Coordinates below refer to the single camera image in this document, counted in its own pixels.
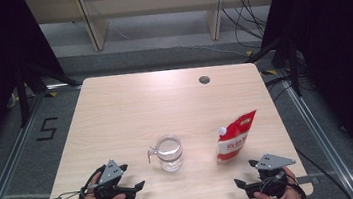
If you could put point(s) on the red and white spouted pouch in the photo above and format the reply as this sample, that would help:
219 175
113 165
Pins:
234 138

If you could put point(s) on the clear glass jar hinged lid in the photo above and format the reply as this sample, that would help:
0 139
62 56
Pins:
169 152

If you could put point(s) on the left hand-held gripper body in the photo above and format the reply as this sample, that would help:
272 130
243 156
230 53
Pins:
110 174

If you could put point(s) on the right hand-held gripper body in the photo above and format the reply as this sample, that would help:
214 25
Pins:
272 161

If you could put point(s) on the yellow and black floor marker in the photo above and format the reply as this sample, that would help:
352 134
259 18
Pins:
249 53
50 94
270 72

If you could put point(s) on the black metal stand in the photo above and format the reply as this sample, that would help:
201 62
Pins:
293 69
23 97

